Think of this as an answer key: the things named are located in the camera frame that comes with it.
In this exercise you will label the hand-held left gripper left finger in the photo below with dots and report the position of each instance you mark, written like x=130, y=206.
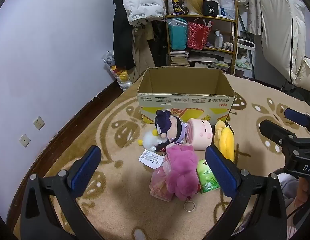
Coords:
x=86, y=167

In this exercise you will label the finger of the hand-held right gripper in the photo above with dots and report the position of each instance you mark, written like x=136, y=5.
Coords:
x=270, y=130
x=295, y=116

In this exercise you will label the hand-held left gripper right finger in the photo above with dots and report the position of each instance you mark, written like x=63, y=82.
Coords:
x=222, y=172

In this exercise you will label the green tissue packet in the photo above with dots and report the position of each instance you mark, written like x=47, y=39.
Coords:
x=206, y=177

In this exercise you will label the yellow banana plush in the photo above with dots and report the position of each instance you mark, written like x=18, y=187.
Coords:
x=225, y=140

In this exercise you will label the pink bear plush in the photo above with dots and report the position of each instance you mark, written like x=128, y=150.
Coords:
x=182, y=170

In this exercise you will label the pink roll cake plush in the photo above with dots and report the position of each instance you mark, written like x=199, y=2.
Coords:
x=200, y=135

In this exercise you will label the dark-haired plush doll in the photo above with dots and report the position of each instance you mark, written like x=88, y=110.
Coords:
x=170, y=127

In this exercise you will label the white chick plush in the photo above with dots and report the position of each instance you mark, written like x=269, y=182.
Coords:
x=151, y=140

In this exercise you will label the cardboard box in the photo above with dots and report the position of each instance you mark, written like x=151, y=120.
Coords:
x=182, y=100

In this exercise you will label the person's right hand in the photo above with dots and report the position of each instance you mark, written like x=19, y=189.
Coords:
x=303, y=192

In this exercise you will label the person's fuzzy clothing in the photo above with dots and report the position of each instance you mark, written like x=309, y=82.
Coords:
x=287, y=185

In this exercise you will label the white paper tag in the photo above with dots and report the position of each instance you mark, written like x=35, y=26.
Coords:
x=150, y=158

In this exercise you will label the pink plastic bag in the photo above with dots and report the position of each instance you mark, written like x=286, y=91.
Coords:
x=157, y=182

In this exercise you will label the green white bag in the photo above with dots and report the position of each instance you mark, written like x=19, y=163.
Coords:
x=243, y=61

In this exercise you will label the white padded chair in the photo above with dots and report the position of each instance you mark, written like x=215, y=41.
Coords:
x=277, y=30

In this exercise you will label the white cart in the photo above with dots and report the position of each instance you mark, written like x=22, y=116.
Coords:
x=245, y=43

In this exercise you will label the pile of papers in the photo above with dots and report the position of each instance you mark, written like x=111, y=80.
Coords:
x=207, y=60

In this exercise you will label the clear plastic bag yellow contents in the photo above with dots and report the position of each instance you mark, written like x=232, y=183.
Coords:
x=120, y=76

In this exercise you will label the row of cosmetic bottles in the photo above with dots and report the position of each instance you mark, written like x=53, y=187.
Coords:
x=218, y=38

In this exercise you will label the stack of books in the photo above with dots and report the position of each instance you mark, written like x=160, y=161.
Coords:
x=179, y=58

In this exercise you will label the red gift bag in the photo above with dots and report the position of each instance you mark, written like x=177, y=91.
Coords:
x=197, y=36

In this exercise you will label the beige hanging garment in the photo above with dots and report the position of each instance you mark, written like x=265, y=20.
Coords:
x=142, y=55

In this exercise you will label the teal bag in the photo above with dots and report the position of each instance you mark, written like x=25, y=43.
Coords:
x=178, y=37

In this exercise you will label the black hanging coat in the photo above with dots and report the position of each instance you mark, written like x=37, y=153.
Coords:
x=122, y=42

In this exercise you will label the wooden shelf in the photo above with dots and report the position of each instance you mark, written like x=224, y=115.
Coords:
x=200, y=17

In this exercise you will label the white plastic bag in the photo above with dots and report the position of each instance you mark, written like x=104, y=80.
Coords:
x=226, y=2

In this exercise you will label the black box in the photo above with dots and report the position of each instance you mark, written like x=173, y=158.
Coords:
x=210, y=10

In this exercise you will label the black hanging garment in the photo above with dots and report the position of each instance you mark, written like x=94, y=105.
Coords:
x=160, y=47

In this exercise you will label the blonde wig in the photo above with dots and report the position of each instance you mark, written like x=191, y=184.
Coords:
x=193, y=1

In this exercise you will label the dark printed bag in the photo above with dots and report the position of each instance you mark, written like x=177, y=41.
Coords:
x=176, y=1

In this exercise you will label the white puffer jacket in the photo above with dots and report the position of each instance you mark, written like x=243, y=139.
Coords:
x=142, y=2

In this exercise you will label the white wall socket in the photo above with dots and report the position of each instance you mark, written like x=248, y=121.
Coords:
x=38, y=123
x=24, y=140

